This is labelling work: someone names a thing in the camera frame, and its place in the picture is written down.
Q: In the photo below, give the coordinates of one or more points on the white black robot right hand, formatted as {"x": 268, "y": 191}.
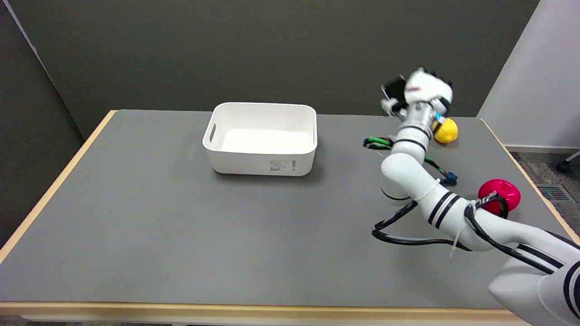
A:
{"x": 423, "y": 90}

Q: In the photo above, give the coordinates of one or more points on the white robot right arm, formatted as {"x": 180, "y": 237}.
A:
{"x": 408, "y": 172}

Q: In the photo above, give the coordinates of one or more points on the white plastic storage box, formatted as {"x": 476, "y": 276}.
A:
{"x": 260, "y": 140}

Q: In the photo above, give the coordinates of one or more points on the yellow toy lemon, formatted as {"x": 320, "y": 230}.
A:
{"x": 447, "y": 131}

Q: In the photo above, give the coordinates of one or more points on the red round toy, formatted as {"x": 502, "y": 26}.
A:
{"x": 500, "y": 190}

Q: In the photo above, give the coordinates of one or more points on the white zip tie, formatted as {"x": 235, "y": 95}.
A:
{"x": 459, "y": 235}

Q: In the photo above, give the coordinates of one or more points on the black chair caster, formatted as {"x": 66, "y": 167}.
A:
{"x": 564, "y": 166}

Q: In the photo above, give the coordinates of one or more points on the floor vent grille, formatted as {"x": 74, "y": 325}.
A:
{"x": 553, "y": 193}

